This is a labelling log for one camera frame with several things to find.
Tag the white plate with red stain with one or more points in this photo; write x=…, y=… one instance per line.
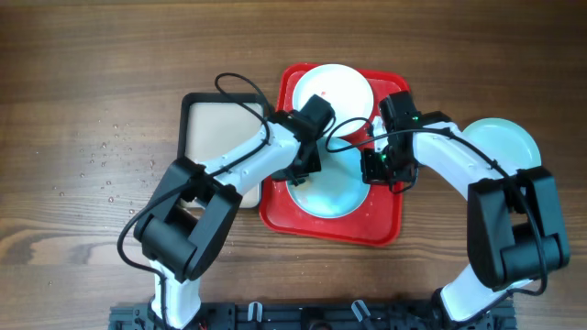
x=347, y=91

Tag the red plastic tray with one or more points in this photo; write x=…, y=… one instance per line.
x=376, y=222

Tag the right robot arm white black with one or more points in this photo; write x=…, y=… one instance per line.
x=516, y=233

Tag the light blue plate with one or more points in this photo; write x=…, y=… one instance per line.
x=335, y=191
x=506, y=141

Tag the light blue plate front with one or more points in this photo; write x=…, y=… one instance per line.
x=335, y=191

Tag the black tray with soapy water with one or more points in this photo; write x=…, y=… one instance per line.
x=215, y=127

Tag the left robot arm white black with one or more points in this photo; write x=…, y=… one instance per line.
x=186, y=222

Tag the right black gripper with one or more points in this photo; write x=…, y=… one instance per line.
x=371, y=175

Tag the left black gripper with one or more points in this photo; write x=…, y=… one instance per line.
x=311, y=167

